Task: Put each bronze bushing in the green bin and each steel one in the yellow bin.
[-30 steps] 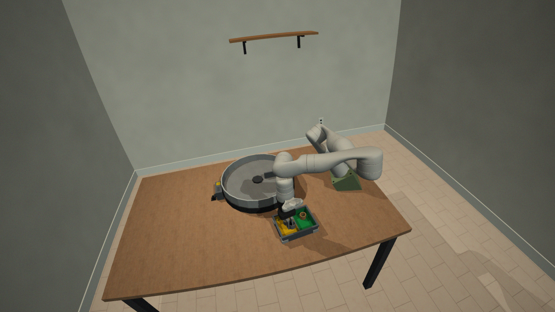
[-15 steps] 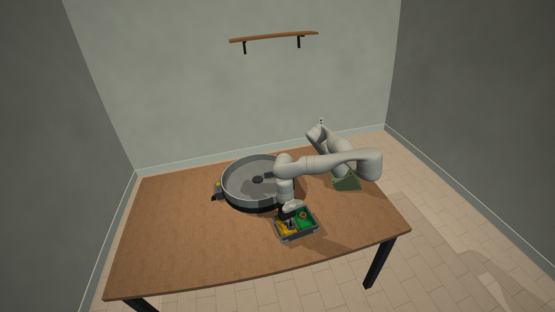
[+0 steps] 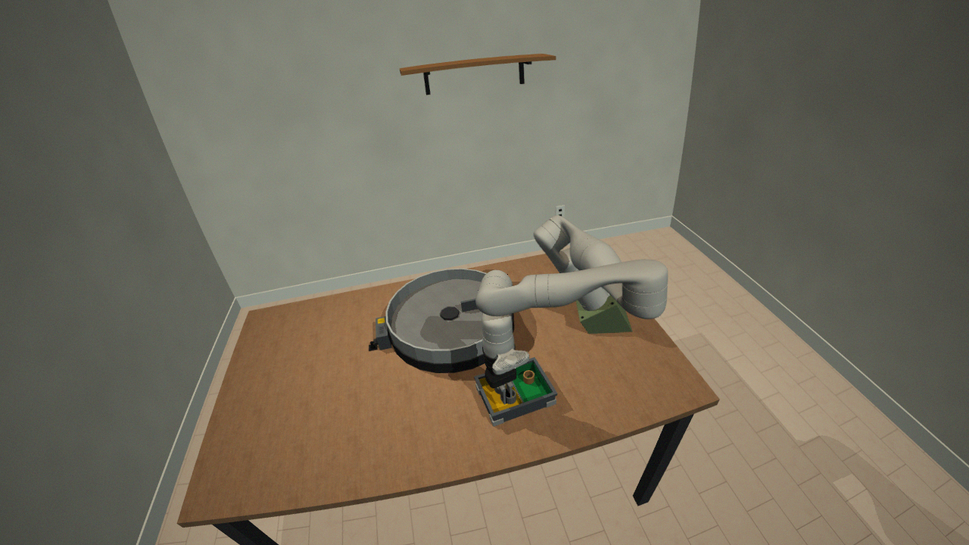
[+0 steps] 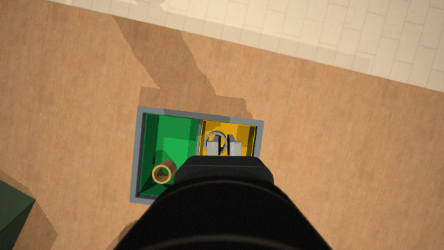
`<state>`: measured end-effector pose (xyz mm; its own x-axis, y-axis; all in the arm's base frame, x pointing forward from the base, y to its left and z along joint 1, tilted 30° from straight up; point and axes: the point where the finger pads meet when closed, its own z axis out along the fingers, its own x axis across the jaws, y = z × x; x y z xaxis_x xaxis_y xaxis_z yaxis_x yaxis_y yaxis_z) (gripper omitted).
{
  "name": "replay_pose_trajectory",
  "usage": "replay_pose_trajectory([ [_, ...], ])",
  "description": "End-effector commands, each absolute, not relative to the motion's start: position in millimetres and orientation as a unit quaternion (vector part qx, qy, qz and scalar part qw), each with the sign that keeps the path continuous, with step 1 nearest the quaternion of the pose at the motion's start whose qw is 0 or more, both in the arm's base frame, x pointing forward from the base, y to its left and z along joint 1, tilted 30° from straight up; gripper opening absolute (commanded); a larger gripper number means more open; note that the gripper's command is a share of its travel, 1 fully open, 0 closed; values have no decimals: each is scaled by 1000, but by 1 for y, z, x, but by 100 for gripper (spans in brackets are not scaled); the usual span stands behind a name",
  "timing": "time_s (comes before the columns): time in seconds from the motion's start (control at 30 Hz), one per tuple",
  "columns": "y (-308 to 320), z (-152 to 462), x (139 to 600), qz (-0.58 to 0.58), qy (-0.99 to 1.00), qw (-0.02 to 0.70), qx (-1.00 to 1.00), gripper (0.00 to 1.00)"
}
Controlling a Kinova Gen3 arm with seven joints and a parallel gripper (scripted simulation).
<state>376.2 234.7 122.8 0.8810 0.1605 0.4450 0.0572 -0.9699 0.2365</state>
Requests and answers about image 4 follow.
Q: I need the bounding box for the bronze bushing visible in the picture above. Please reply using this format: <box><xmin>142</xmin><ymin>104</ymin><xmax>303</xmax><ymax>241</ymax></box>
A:
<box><xmin>152</xmin><ymin>160</ymin><xmax>177</xmax><ymax>184</ymax></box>

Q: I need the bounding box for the grey metal sleeve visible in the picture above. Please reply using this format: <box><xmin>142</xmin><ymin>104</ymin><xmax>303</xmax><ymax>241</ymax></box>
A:
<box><xmin>203</xmin><ymin>131</ymin><xmax>228</xmax><ymax>155</ymax></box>

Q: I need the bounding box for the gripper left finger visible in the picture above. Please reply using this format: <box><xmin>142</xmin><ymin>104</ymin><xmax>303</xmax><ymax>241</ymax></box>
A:
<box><xmin>207</xmin><ymin>135</ymin><xmax>221</xmax><ymax>156</ymax></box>

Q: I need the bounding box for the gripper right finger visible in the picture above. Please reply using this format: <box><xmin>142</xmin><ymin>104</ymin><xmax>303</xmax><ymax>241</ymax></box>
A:
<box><xmin>227</xmin><ymin>134</ymin><xmax>241</xmax><ymax>156</ymax></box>

